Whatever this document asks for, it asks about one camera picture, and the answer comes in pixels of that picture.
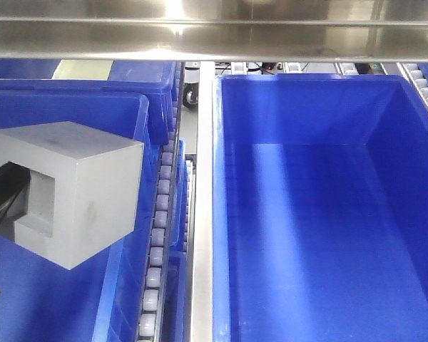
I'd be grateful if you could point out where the black caster wheel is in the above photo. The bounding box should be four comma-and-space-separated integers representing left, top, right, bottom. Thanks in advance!
183, 83, 199, 110

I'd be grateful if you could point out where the stainless steel shelf beam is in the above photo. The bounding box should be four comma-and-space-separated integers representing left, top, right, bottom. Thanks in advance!
0, 1, 428, 62

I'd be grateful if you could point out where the steel divider rail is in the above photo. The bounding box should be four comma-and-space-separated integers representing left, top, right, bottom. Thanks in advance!
189, 61, 215, 341

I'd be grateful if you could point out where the large blue target bin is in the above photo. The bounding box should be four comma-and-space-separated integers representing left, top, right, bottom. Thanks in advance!
213, 74, 428, 341

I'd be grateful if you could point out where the gray hollow cube base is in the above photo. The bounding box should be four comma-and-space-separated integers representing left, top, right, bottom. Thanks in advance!
0, 121, 144, 269

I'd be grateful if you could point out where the white roller conveyor track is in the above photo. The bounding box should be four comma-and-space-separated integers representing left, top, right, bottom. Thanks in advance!
136, 62, 184, 341

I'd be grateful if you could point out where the white roller track right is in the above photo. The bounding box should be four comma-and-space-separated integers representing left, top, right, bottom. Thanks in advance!
397, 63, 428, 110

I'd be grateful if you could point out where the blue bin at left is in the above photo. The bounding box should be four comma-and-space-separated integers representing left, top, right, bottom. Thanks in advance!
0, 90, 156, 341

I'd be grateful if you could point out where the blue bin behind left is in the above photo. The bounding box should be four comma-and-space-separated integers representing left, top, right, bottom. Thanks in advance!
0, 58, 176, 145

